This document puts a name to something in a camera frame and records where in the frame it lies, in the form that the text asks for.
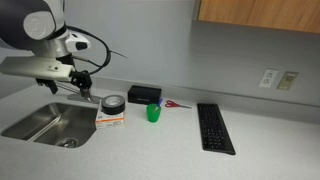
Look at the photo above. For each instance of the blue pen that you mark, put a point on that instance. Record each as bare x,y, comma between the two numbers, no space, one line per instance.
159,101

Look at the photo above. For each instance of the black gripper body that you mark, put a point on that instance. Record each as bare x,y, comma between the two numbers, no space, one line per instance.
81,79

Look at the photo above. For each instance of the black keyboard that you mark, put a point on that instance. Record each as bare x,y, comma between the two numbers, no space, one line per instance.
213,128

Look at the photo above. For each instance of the orange and white box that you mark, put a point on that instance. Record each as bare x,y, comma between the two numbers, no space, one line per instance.
108,121

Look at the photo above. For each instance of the black duct tape roll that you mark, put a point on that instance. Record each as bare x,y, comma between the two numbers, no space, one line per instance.
113,105

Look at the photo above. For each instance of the black rectangular box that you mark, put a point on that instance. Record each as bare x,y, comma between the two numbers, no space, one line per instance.
144,95

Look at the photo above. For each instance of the white wall outlet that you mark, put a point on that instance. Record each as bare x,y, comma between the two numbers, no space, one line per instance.
268,78

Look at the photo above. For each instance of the stainless steel sink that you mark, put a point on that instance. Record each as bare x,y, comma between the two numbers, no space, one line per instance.
50,125

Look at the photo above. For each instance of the chrome faucet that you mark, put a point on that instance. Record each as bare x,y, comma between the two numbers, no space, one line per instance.
78,97

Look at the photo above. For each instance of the wooden wall cabinet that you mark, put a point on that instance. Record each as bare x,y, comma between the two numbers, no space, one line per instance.
260,13

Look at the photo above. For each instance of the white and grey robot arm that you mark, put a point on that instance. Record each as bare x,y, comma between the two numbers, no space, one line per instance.
20,20

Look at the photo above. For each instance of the white mounting plate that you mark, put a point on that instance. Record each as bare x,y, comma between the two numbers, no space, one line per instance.
30,68

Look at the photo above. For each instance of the green plastic cup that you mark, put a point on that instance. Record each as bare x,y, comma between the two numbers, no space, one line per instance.
153,115

